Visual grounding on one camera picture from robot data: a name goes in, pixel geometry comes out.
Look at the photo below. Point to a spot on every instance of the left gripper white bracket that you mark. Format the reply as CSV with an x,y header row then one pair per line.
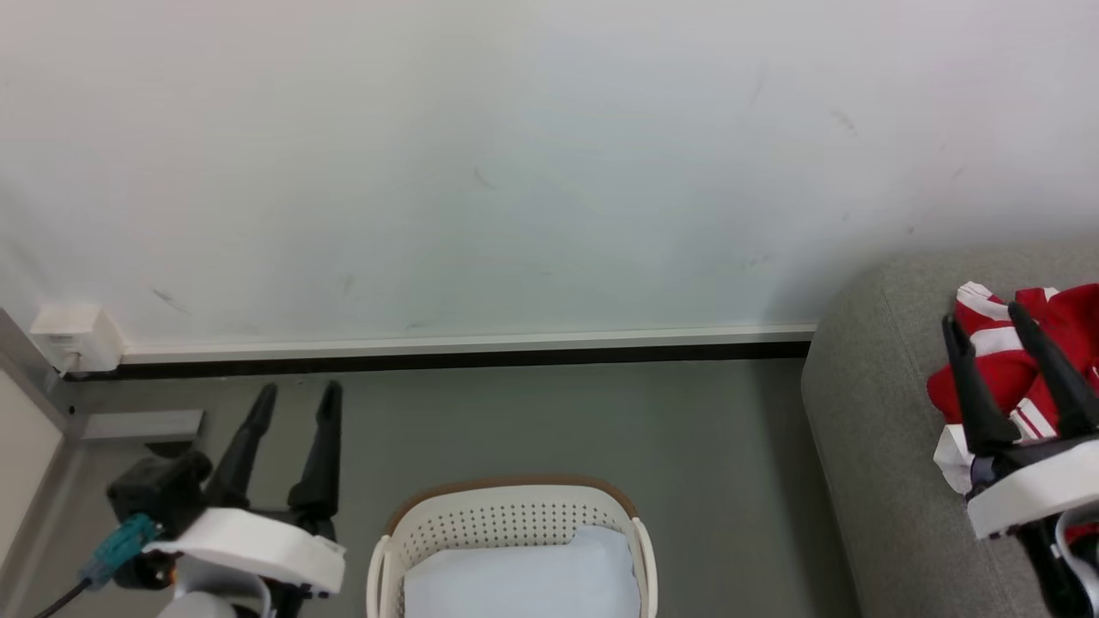
x,y
249,545

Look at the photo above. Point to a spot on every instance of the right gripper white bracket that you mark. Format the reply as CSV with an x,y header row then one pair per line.
x,y
1030,493

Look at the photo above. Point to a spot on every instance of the red white-striped garment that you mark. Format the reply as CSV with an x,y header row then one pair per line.
x,y
987,378

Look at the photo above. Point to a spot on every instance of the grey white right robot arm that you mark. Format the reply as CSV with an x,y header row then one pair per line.
x,y
1065,575

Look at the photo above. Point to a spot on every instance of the white woven-rim laundry basket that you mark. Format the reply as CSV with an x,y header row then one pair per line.
x,y
506,511

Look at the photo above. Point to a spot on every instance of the grey fabric sofa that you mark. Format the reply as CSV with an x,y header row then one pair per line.
x,y
876,429

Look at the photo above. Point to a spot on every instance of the black baseboard strip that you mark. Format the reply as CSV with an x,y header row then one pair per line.
x,y
464,360

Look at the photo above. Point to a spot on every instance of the white cloth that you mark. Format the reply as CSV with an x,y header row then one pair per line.
x,y
524,579

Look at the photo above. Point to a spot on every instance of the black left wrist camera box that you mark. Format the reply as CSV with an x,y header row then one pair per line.
x,y
159,493

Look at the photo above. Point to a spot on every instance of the grey metal bracket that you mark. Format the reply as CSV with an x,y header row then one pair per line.
x,y
142,425

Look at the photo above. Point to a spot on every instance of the white wall socket box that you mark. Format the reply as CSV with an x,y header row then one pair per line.
x,y
73,335

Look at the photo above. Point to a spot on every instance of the grey metal frame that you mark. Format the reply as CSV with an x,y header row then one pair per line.
x,y
34,378

